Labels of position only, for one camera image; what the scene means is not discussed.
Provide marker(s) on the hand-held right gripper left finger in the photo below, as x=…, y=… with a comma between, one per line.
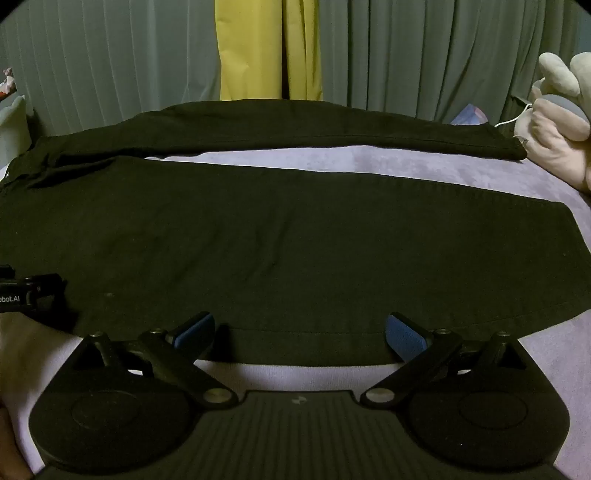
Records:
x=194, y=330

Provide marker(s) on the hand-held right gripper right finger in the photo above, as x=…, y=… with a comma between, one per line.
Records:
x=406, y=332

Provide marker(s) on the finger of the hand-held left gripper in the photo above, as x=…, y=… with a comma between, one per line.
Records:
x=46, y=282

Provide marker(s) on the black pants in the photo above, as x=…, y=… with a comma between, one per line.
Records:
x=277, y=230

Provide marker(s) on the pale green cushion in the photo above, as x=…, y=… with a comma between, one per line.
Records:
x=13, y=129

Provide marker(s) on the small figurine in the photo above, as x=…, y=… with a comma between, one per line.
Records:
x=7, y=81

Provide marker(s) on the pale blue packet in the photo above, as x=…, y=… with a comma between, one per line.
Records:
x=470, y=115

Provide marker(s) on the grey-green curtain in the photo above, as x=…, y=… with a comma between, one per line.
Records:
x=115, y=60
x=415, y=55

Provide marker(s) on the cream plush toy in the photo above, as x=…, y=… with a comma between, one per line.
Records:
x=558, y=129

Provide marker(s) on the yellow curtain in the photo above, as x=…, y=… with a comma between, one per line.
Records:
x=258, y=50

